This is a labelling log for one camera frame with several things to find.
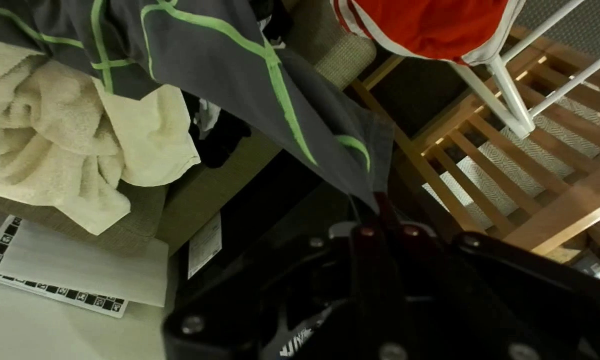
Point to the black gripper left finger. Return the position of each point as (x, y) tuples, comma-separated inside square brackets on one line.
[(301, 266)]

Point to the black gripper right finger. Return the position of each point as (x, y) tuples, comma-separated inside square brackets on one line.
[(513, 301)]

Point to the grey green-striped cycling shorts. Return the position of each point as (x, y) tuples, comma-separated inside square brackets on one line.
[(246, 87)]

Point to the red white-trimmed shorts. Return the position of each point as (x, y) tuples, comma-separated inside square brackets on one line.
[(432, 27)]

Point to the black side table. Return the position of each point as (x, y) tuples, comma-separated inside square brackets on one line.
[(267, 200)]

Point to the wooden slatted chair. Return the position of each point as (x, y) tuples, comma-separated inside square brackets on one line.
[(553, 220)]

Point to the white checkered calibration board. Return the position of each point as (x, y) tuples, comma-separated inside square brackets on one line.
[(80, 266)]

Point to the cream terry towel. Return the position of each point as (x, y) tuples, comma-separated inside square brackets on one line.
[(47, 147)]

